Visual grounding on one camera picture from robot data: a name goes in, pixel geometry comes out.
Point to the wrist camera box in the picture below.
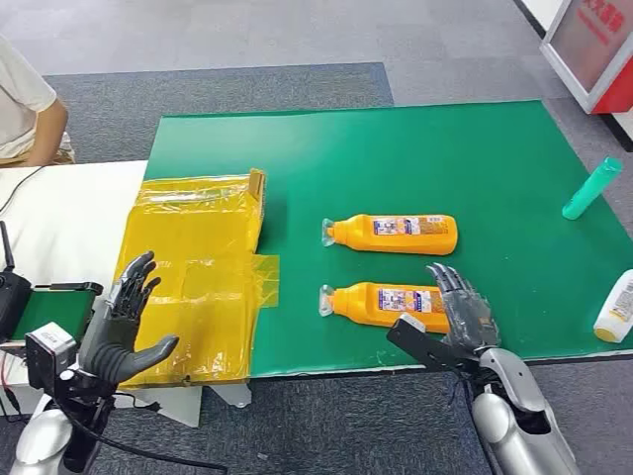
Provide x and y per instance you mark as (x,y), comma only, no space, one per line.
(49,351)
(420,344)

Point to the green plastic bottle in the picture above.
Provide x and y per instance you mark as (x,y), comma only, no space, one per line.
(591,190)

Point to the black controller with antenna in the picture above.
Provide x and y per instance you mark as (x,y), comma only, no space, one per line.
(12,298)

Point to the green mat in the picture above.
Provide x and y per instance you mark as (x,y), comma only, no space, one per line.
(395,164)

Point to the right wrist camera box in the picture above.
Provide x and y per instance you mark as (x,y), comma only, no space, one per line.
(420,344)

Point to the orange bottle with label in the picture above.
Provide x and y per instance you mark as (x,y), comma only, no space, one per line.
(366,308)
(395,239)

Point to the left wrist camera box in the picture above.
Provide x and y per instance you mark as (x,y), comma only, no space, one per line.
(49,351)

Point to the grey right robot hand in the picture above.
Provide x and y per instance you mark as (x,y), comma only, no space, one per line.
(470,318)

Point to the yellow taped cardboard box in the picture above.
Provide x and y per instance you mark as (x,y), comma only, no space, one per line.
(198,229)

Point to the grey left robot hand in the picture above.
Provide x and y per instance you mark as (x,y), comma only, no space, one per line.
(114,341)

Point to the red and white sign stand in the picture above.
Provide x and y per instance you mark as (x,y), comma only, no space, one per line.
(593,52)

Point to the person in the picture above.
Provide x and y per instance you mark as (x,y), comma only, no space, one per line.
(22,98)

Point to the white bottle with yellow cap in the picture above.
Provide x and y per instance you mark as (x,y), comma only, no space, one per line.
(617,308)

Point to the small green belt conveyor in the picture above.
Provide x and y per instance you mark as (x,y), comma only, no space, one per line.
(54,311)

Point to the white table base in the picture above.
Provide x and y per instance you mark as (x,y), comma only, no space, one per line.
(182,403)

